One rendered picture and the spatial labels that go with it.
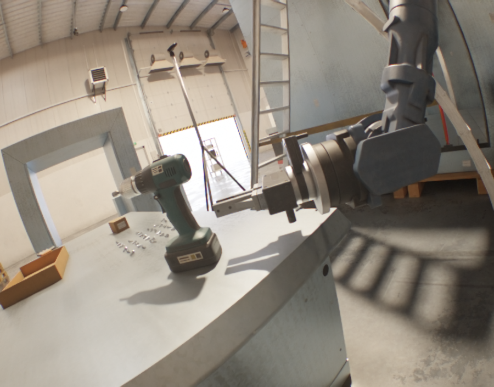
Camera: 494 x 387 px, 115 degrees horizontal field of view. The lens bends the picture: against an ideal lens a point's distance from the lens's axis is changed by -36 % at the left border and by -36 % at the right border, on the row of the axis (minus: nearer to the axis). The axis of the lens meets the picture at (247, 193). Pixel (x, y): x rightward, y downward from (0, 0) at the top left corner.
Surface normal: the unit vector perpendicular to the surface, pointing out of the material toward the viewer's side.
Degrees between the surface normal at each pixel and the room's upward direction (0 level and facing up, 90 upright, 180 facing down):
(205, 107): 90
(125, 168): 90
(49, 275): 90
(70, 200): 90
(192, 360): 67
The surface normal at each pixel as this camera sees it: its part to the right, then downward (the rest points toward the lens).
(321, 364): 0.67, -0.07
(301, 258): 0.50, -0.42
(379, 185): -0.11, 0.15
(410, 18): -0.64, -0.04
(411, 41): -0.61, 0.36
